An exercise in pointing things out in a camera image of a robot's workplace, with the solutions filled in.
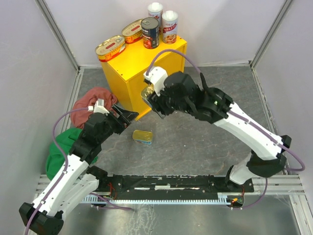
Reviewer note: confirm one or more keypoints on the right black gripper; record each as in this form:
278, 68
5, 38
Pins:
158, 101

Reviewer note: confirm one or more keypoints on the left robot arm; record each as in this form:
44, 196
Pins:
47, 213

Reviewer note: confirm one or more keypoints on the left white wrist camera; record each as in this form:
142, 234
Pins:
98, 107

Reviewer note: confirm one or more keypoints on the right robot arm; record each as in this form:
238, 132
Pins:
266, 157

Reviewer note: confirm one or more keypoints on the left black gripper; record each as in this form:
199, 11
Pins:
123, 114

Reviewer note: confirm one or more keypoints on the green cloth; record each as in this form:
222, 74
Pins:
55, 159

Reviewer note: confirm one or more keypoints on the white porridge can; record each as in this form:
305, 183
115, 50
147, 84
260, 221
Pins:
155, 10
169, 26

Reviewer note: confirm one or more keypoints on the round dark can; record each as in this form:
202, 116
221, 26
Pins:
150, 32

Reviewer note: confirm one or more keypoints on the red cloth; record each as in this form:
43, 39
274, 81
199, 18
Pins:
78, 118

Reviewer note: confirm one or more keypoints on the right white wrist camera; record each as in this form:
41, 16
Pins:
156, 76

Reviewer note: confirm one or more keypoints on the rectangular gold tin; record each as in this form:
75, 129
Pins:
146, 93
145, 137

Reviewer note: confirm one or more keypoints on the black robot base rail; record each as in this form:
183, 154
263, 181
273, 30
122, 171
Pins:
161, 188

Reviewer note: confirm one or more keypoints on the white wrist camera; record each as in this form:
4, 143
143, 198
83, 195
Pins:
156, 76
98, 107

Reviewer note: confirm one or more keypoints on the yellow wooden cabinet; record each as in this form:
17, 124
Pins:
124, 73

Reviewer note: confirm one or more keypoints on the rectangular gold tin front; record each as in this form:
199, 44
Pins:
146, 93

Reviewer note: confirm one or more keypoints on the oval gold fish tin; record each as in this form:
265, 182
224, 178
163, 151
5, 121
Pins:
132, 32

